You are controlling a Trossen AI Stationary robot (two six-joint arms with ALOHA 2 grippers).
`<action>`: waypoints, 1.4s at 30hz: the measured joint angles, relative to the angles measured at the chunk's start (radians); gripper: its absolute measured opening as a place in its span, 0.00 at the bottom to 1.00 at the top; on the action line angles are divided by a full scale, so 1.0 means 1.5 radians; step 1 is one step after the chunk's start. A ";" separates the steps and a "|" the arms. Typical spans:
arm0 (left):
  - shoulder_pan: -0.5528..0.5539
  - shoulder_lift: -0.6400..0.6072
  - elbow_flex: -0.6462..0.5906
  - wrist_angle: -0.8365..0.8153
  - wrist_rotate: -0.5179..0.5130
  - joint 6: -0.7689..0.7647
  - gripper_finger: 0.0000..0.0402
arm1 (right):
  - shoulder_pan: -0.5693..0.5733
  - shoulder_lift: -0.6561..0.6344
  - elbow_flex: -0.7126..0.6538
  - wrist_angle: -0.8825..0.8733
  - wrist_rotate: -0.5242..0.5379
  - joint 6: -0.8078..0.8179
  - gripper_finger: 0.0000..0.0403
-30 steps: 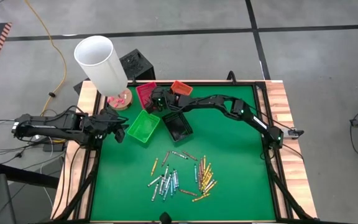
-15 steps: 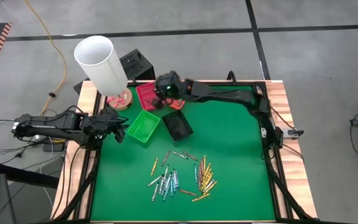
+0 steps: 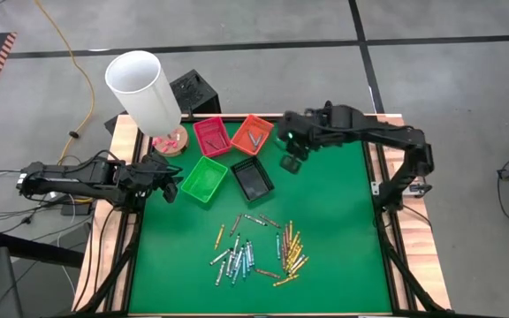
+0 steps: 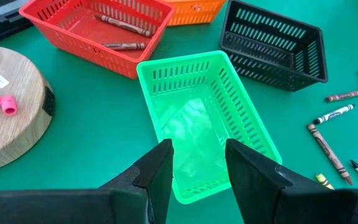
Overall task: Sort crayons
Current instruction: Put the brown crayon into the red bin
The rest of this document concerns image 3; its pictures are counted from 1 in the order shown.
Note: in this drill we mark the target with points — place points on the black crayon white wrapper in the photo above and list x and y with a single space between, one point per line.
219 257
248 252
255 220
220 276
236 244
298 262

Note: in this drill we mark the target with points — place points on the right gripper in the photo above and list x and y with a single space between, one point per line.
298 132

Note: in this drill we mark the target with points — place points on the black plastic basket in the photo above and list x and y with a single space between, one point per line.
252 180

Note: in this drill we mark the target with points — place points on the green plastic basket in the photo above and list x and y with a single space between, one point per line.
203 179

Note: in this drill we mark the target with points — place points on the white metal bracket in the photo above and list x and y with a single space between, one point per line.
374 188

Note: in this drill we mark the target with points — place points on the black power adapter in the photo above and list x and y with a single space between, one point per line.
75 208

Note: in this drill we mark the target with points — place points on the orange plastic basket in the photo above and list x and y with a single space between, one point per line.
243 132

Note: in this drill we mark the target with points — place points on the black aluminium table frame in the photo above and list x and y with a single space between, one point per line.
254 118

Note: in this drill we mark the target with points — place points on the yellow crayon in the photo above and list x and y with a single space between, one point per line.
290 229
294 258
301 265
219 236
286 280
295 253
295 242

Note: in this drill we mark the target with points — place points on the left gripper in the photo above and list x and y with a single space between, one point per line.
157 171

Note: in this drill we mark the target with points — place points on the black floor beam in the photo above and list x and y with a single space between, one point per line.
38 249

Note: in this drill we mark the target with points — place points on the white shade table lamp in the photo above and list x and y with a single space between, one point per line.
144 93

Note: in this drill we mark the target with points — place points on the black perforated box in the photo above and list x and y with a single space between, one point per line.
192 93

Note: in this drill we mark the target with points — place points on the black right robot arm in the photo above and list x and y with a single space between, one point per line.
369 126

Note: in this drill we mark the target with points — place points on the red plastic basket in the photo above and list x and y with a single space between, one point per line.
203 130

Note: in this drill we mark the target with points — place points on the green table mat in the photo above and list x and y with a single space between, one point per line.
334 274

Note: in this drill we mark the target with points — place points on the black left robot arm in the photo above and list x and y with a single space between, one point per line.
82 179

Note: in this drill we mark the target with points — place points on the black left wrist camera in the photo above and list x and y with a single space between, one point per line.
171 193

